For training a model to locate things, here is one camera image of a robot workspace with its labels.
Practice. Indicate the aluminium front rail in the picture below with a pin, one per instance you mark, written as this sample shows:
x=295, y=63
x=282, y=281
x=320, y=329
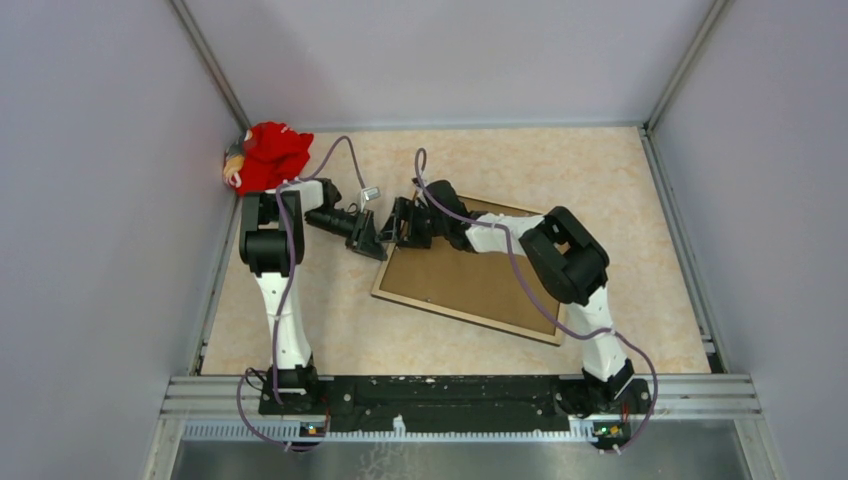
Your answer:
x=226, y=408

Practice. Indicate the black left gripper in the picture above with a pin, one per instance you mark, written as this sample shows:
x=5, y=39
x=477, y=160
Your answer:
x=362, y=237

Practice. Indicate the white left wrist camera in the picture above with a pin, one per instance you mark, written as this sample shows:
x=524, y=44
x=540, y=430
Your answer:
x=366, y=195

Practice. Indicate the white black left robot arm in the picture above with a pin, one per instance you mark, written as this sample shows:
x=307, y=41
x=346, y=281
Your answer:
x=272, y=246

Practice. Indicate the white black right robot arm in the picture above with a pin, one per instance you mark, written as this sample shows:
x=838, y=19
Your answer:
x=538, y=276

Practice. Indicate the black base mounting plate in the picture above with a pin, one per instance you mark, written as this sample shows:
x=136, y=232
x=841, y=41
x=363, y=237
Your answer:
x=341, y=394

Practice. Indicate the brown cardboard backing board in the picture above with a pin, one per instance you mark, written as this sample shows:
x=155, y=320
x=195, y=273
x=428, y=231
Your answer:
x=479, y=289

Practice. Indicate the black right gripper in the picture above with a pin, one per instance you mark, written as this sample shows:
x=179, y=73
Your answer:
x=405, y=211

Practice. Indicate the red crumpled cloth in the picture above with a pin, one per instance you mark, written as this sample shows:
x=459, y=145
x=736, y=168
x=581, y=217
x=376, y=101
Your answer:
x=264, y=156

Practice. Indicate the wooden picture frame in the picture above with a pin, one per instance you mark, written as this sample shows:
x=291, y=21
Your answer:
x=526, y=277

